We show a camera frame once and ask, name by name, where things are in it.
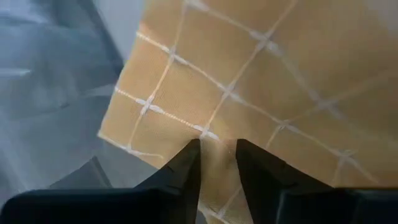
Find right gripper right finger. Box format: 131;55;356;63
235;138;398;224

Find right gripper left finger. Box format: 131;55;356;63
0;138;202;224

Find peach checked microfiber towel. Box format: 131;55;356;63
97;0;398;224

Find clear plastic bin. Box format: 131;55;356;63
0;0;162;206

